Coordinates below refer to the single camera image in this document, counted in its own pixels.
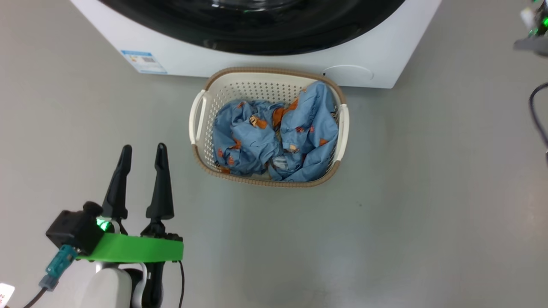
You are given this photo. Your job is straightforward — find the cream laundry basket brown rim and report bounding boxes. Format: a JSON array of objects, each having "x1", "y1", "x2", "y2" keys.
[{"x1": 189, "y1": 67, "x2": 349, "y2": 188}]

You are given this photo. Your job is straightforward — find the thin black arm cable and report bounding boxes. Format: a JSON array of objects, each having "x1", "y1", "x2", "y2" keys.
[
  {"x1": 177, "y1": 260, "x2": 186, "y2": 308},
  {"x1": 529, "y1": 81, "x2": 548, "y2": 163}
]

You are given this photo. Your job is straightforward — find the white cable tag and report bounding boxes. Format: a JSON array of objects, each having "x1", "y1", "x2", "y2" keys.
[{"x1": 0, "y1": 282, "x2": 16, "y2": 307}]

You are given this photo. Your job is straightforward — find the white front-load washing machine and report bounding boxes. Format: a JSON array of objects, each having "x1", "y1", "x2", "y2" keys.
[{"x1": 71, "y1": 0, "x2": 441, "y2": 89}]

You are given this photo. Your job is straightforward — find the round white filter cover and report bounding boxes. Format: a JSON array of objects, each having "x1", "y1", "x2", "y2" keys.
[{"x1": 321, "y1": 65, "x2": 374, "y2": 88}]

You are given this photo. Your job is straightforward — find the grey left camera cable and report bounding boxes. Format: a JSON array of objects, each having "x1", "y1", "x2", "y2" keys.
[{"x1": 21, "y1": 286, "x2": 48, "y2": 308}]

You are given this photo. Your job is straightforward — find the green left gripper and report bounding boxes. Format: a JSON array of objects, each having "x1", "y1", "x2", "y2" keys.
[{"x1": 77, "y1": 143, "x2": 185, "y2": 263}]

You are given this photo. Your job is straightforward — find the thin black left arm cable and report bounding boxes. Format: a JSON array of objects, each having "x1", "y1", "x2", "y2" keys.
[{"x1": 177, "y1": 260, "x2": 186, "y2": 308}]

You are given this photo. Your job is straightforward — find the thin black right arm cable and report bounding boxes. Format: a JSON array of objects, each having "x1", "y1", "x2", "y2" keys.
[{"x1": 529, "y1": 81, "x2": 548, "y2": 163}]

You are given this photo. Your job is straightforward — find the blue patterned clothing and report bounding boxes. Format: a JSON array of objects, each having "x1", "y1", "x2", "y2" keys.
[{"x1": 213, "y1": 81, "x2": 340, "y2": 182}]

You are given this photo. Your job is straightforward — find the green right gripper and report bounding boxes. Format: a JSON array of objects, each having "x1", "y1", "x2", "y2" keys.
[{"x1": 514, "y1": 0, "x2": 548, "y2": 54}]

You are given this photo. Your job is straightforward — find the teal left camera connector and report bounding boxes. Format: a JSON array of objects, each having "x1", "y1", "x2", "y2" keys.
[{"x1": 39, "y1": 245, "x2": 78, "y2": 291}]

